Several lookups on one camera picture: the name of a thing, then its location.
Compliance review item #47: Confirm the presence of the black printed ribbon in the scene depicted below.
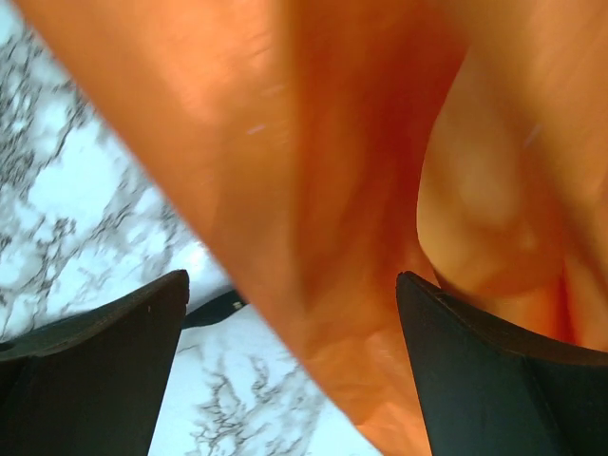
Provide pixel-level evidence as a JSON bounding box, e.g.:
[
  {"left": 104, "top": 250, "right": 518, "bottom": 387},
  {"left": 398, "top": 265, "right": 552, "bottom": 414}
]
[{"left": 181, "top": 289, "right": 248, "bottom": 330}]

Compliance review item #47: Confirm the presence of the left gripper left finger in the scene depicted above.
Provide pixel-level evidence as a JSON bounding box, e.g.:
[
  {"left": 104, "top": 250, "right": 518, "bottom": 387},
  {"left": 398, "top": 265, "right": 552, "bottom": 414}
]
[{"left": 1, "top": 270, "right": 189, "bottom": 456}]

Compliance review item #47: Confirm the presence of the orange wrapping paper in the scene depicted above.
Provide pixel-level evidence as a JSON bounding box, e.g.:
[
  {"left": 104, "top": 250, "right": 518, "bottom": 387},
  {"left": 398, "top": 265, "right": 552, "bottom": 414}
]
[{"left": 18, "top": 1, "right": 607, "bottom": 455}]

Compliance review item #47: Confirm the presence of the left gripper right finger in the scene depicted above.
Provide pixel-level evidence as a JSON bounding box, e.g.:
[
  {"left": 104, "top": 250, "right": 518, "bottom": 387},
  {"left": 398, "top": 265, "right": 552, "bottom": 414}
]
[{"left": 396, "top": 272, "right": 607, "bottom": 456}]

